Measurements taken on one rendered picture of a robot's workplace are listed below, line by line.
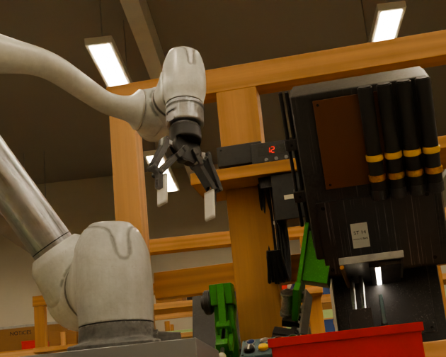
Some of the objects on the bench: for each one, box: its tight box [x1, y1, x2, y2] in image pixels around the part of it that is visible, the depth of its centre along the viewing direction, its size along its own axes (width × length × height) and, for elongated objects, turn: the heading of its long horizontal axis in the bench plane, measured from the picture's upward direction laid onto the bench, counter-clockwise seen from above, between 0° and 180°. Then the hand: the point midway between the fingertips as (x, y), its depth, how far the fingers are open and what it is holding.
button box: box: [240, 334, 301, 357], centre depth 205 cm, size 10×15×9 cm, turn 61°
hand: (186, 207), depth 185 cm, fingers open, 13 cm apart
